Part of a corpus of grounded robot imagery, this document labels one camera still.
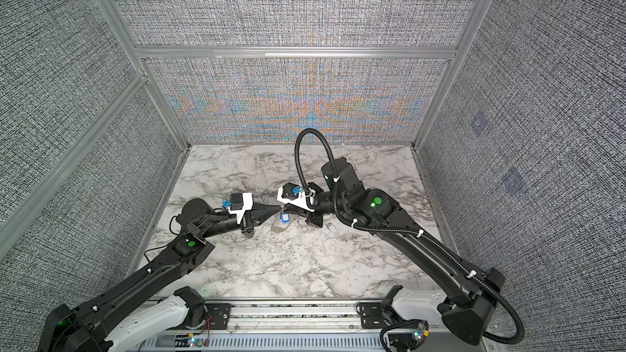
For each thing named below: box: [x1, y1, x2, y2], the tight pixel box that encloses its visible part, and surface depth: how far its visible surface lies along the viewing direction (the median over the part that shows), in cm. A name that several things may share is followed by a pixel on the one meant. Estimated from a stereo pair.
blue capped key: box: [280, 211, 291, 224], surface depth 67 cm
